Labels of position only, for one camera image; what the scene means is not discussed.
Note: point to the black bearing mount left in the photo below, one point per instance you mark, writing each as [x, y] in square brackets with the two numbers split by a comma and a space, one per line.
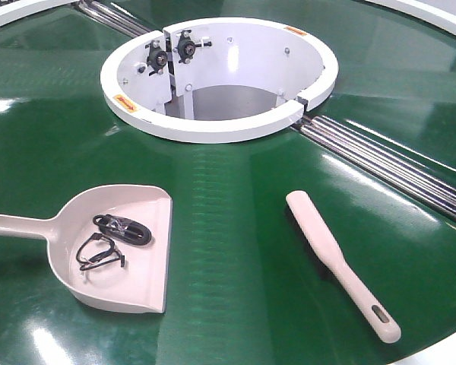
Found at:
[157, 58]

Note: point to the steel rollers right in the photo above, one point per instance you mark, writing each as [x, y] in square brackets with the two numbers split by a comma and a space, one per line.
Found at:
[405, 174]

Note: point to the orange warning sticker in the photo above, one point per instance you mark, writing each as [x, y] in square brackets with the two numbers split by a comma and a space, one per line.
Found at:
[126, 103]
[297, 31]

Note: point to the pink plastic dustpan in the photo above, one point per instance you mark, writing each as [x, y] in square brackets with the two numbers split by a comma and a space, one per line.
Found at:
[108, 245]

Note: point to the white central ring housing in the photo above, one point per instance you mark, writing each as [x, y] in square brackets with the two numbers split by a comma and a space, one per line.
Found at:
[256, 79]

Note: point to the white rim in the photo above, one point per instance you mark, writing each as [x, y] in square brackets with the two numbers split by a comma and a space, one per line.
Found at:
[19, 9]
[430, 14]

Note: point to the black bearing mount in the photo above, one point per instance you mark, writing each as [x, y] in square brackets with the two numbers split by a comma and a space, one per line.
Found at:
[157, 58]
[187, 47]

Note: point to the orange warning sticker back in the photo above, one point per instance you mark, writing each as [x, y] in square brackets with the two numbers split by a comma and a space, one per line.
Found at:
[297, 31]

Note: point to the pink hand brush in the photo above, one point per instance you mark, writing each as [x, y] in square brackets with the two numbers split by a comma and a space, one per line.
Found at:
[326, 248]

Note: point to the white outer rim left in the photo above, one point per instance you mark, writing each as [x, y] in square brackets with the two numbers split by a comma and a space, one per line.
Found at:
[19, 9]

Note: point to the orange warning sticker front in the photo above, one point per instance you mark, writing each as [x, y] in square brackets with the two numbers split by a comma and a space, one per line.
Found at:
[126, 103]

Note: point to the white outer rim right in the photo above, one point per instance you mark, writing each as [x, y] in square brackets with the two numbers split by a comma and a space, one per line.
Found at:
[430, 14]

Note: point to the steel rollers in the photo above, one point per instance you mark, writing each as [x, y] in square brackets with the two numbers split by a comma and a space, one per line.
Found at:
[113, 16]
[405, 174]

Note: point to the steel rollers top left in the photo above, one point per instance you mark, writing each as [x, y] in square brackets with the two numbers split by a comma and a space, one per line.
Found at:
[113, 16]

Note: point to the black bearing mount right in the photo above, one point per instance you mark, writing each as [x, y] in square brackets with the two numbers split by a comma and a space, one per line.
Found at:
[187, 47]

